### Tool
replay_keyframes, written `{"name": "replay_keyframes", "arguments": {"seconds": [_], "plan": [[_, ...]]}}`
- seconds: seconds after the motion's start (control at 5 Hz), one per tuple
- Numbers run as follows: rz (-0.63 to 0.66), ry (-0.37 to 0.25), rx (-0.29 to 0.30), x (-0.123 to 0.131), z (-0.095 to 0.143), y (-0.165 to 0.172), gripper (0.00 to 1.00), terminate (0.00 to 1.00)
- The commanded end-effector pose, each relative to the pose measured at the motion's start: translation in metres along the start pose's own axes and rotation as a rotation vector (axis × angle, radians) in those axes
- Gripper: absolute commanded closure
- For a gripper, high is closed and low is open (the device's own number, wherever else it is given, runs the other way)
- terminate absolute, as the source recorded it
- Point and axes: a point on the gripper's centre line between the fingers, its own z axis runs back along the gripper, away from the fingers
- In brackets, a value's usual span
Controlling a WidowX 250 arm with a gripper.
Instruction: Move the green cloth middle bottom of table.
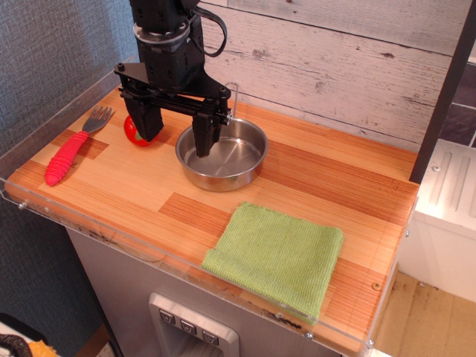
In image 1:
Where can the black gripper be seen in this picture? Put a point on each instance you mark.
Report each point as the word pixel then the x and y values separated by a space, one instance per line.
pixel 171 75

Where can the green cloth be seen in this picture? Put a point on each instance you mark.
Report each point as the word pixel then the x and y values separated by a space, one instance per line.
pixel 287 260

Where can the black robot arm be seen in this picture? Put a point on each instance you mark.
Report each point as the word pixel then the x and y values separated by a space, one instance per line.
pixel 167 14

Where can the red toy tomato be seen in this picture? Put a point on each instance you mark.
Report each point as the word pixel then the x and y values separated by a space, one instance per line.
pixel 132 134

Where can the stainless steel bowl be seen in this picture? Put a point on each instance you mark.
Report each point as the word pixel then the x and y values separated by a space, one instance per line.
pixel 234 161

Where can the clear acrylic table guard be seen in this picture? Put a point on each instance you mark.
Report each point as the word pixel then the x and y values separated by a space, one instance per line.
pixel 141 227

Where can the grey cabinet with dispenser panel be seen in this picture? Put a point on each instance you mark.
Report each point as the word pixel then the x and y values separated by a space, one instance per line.
pixel 152 312

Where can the yellow black object bottom left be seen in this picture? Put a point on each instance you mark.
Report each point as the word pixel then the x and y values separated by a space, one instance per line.
pixel 17 346

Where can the white appliance right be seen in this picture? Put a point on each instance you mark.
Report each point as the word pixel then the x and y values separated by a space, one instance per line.
pixel 439 246

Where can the red handled fork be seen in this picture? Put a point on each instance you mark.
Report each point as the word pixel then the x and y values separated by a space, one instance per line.
pixel 61 162

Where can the dark vertical post right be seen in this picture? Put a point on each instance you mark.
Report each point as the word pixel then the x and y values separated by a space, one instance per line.
pixel 450 84

